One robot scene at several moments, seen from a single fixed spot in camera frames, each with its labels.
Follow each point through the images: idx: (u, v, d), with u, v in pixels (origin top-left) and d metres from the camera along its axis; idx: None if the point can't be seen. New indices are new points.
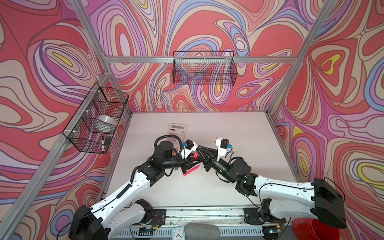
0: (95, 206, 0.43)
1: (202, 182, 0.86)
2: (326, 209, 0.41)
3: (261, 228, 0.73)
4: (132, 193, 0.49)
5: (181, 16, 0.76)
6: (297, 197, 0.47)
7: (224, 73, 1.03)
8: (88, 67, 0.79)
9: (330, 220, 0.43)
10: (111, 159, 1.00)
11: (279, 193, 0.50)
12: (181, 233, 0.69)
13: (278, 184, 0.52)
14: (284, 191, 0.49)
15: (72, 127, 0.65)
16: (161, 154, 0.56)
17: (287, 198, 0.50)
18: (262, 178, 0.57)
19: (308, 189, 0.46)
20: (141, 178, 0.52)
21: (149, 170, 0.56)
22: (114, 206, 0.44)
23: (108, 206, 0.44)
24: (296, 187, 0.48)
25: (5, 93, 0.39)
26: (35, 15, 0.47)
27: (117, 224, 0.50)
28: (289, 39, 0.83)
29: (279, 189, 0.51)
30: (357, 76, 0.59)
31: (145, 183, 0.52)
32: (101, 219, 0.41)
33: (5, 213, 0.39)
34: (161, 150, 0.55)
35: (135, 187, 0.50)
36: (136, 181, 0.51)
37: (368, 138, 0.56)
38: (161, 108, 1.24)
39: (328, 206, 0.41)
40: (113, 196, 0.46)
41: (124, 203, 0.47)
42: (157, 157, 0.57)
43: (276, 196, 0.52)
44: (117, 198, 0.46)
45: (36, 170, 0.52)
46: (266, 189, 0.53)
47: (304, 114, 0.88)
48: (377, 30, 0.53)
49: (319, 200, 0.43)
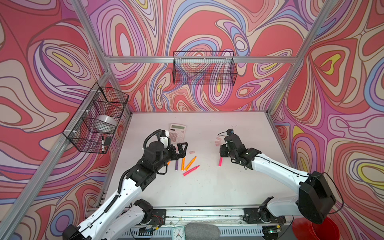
0: (83, 224, 0.41)
1: (202, 182, 0.86)
2: (306, 193, 0.42)
3: (261, 228, 0.73)
4: (119, 204, 0.45)
5: (181, 15, 0.76)
6: (287, 179, 0.48)
7: (224, 73, 1.03)
8: (88, 67, 0.79)
9: (308, 210, 0.44)
10: (111, 159, 1.00)
11: (273, 171, 0.53)
12: (181, 233, 0.69)
13: (276, 163, 0.54)
14: (278, 171, 0.51)
15: (72, 127, 0.65)
16: (151, 156, 0.52)
17: (279, 179, 0.52)
18: (264, 156, 0.58)
19: (301, 175, 0.47)
20: (130, 186, 0.49)
21: (138, 175, 0.52)
22: (102, 221, 0.42)
23: (97, 222, 0.42)
24: (290, 171, 0.49)
25: (6, 93, 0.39)
26: (35, 15, 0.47)
27: (114, 232, 0.50)
28: (289, 38, 0.83)
29: (274, 167, 0.53)
30: (357, 77, 0.59)
31: (134, 191, 0.49)
32: (89, 237, 0.39)
33: (5, 212, 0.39)
34: (152, 151, 0.52)
35: (124, 197, 0.47)
36: (124, 190, 0.48)
37: (368, 138, 0.56)
38: (161, 108, 1.24)
39: (312, 194, 0.42)
40: (101, 209, 0.44)
41: (114, 216, 0.45)
42: (147, 158, 0.54)
43: (270, 175, 0.55)
44: (104, 212, 0.43)
45: (36, 170, 0.52)
46: (263, 164, 0.56)
47: (304, 114, 0.88)
48: (377, 30, 0.53)
49: (306, 186, 0.43)
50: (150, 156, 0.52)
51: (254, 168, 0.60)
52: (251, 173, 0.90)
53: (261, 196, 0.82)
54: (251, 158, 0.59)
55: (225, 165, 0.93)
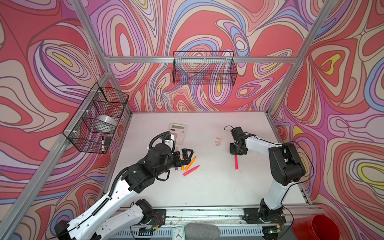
0: (71, 223, 0.41)
1: (202, 182, 0.86)
2: (272, 153, 0.53)
3: (261, 228, 0.73)
4: (105, 210, 0.42)
5: (181, 15, 0.76)
6: (266, 147, 0.59)
7: (224, 73, 1.03)
8: (88, 67, 0.79)
9: (275, 172, 0.54)
10: (111, 159, 1.00)
11: (257, 144, 0.65)
12: (181, 233, 0.69)
13: (262, 140, 0.65)
14: (262, 142, 0.63)
15: (72, 127, 0.65)
16: (155, 159, 0.48)
17: (261, 151, 0.63)
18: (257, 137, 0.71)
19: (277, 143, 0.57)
20: (122, 190, 0.45)
21: (134, 177, 0.47)
22: (89, 224, 0.40)
23: (83, 225, 0.40)
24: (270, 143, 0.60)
25: (6, 93, 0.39)
26: (35, 15, 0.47)
27: (109, 230, 0.50)
28: (289, 39, 0.83)
29: (260, 141, 0.65)
30: (358, 77, 0.59)
31: (125, 195, 0.45)
32: (74, 238, 0.39)
33: (5, 212, 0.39)
34: (156, 153, 0.48)
35: (115, 201, 0.44)
36: (116, 192, 0.45)
37: (368, 138, 0.56)
38: (161, 108, 1.24)
39: (276, 154, 0.52)
40: (90, 211, 0.42)
41: (101, 220, 0.42)
42: (150, 160, 0.50)
43: (257, 150, 0.66)
44: (91, 215, 0.42)
45: (36, 170, 0.52)
46: (252, 140, 0.69)
47: (304, 114, 0.88)
48: (377, 30, 0.53)
49: (275, 148, 0.54)
50: (153, 158, 0.48)
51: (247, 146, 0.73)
52: (251, 173, 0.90)
53: (261, 196, 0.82)
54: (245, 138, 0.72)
55: (225, 165, 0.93)
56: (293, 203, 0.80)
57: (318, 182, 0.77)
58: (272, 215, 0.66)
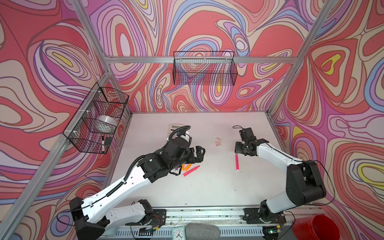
0: (85, 200, 0.41)
1: (202, 182, 0.86)
2: (292, 172, 0.46)
3: (261, 228, 0.73)
4: (120, 192, 0.42)
5: (181, 15, 0.76)
6: (282, 161, 0.53)
7: (224, 73, 1.03)
8: (88, 67, 0.79)
9: (292, 191, 0.48)
10: (111, 159, 1.00)
11: (272, 155, 0.58)
12: (181, 233, 0.69)
13: (277, 150, 0.59)
14: (276, 154, 0.56)
15: (72, 126, 0.66)
16: (173, 150, 0.48)
17: (276, 163, 0.56)
18: (269, 144, 0.64)
19: (295, 159, 0.51)
20: (137, 176, 0.45)
21: (150, 164, 0.47)
22: (102, 204, 0.41)
23: (97, 203, 0.41)
24: (287, 156, 0.54)
25: (6, 93, 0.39)
26: (35, 15, 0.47)
27: (117, 218, 0.51)
28: (289, 39, 0.83)
29: (274, 152, 0.58)
30: (357, 77, 0.59)
31: (140, 181, 0.44)
32: (87, 217, 0.39)
33: (5, 212, 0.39)
34: (175, 144, 0.47)
35: (129, 185, 0.43)
36: (131, 178, 0.45)
37: (368, 138, 0.56)
38: (161, 108, 1.24)
39: (297, 174, 0.45)
40: (104, 191, 0.43)
41: (114, 202, 0.43)
42: (168, 150, 0.49)
43: (270, 160, 0.59)
44: (106, 196, 0.42)
45: (36, 170, 0.52)
46: (265, 149, 0.61)
47: (304, 114, 0.88)
48: (377, 30, 0.53)
49: (294, 166, 0.48)
50: (171, 149, 0.48)
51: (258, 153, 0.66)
52: (251, 173, 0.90)
53: (261, 196, 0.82)
54: (256, 144, 0.66)
55: (225, 165, 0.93)
56: None
57: None
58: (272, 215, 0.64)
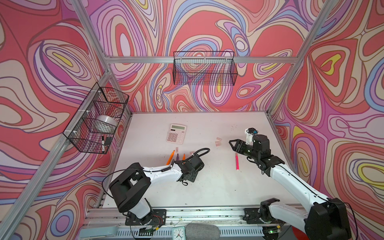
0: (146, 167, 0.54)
1: (202, 182, 0.86)
2: (316, 213, 0.40)
3: (261, 228, 0.73)
4: (170, 173, 0.56)
5: (181, 15, 0.76)
6: (302, 194, 0.47)
7: (224, 73, 1.03)
8: (88, 66, 0.79)
9: (314, 231, 0.43)
10: (111, 159, 1.00)
11: (290, 183, 0.51)
12: (181, 233, 0.69)
13: (295, 177, 0.52)
14: (295, 184, 0.50)
15: (72, 126, 0.66)
16: (196, 162, 0.69)
17: (294, 192, 0.50)
18: (286, 167, 0.57)
19: (319, 196, 0.45)
20: (177, 168, 0.61)
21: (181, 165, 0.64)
22: (157, 175, 0.51)
23: (154, 173, 0.50)
24: (310, 189, 0.47)
25: (5, 93, 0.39)
26: (35, 15, 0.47)
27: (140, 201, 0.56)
28: (289, 39, 0.83)
29: (293, 181, 0.51)
30: (358, 76, 0.59)
31: (179, 172, 0.60)
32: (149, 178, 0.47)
33: (5, 213, 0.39)
34: (198, 159, 0.70)
35: (173, 172, 0.58)
36: (173, 168, 0.59)
37: (368, 138, 0.56)
38: (161, 108, 1.24)
39: (323, 217, 0.40)
40: (159, 167, 0.55)
41: (162, 178, 0.54)
42: (191, 162, 0.70)
43: (286, 186, 0.53)
44: (161, 171, 0.53)
45: (36, 170, 0.52)
46: (281, 174, 0.55)
47: (304, 114, 0.88)
48: (377, 30, 0.53)
49: (318, 206, 0.42)
50: (195, 161, 0.70)
51: (272, 175, 0.59)
52: (252, 173, 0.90)
53: (261, 195, 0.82)
54: (271, 164, 0.59)
55: (225, 165, 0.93)
56: (294, 202, 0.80)
57: (318, 181, 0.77)
58: (271, 216, 0.66)
